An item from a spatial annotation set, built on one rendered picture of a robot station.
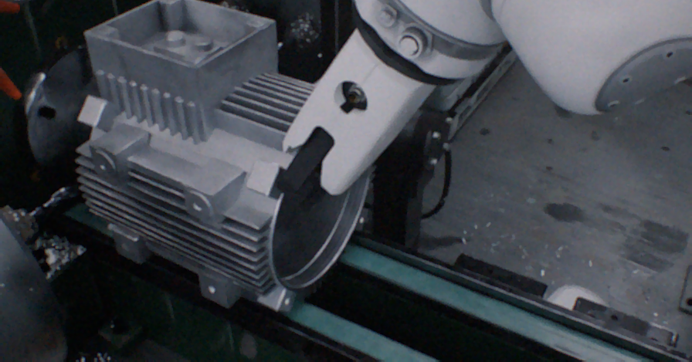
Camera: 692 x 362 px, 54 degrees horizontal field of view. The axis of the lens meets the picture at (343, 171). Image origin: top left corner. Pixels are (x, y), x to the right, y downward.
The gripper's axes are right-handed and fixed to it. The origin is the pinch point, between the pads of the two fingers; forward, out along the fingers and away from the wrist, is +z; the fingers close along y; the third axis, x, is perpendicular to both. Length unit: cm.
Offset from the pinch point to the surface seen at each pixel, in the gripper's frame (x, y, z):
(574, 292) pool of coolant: -29.2, 28.8, 16.2
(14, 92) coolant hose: 20.7, -6.5, 7.0
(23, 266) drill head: 9.0, -16.1, 5.2
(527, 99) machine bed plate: -13, 70, 26
